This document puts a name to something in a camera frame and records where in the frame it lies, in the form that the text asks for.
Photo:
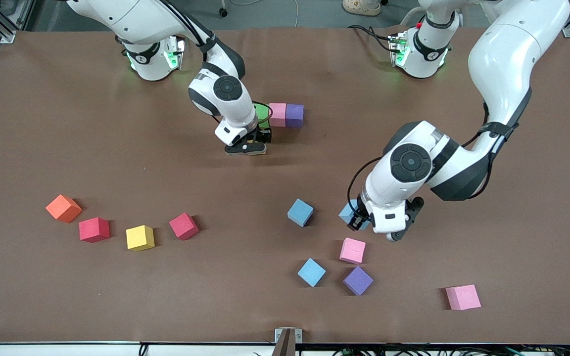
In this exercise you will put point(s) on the light blue foam block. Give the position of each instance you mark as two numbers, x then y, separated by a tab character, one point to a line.
300	212
348	211
311	272

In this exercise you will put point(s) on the green foam block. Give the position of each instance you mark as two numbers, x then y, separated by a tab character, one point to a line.
263	116

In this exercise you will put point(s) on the pink foam block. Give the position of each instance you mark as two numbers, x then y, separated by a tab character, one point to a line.
463	297
277	114
353	250

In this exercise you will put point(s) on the purple foam block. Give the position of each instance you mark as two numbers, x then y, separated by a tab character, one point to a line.
357	280
295	115

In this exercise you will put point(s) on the red foam block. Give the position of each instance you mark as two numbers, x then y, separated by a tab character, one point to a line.
94	230
182	225

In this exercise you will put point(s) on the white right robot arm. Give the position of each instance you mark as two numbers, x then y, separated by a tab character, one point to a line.
225	94

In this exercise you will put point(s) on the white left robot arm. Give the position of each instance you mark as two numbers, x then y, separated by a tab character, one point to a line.
408	163

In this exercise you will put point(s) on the black chair caster wheel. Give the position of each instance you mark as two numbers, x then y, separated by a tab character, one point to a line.
223	12

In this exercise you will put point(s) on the foot in beige sandal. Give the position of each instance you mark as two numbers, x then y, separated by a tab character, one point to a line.
361	7

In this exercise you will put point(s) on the orange foam block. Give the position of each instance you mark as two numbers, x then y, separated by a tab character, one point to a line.
63	208

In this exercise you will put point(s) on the brown table cover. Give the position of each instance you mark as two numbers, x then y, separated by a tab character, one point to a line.
42	148

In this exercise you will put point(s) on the grey metal camera bracket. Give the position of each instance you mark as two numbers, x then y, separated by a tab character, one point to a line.
287	341

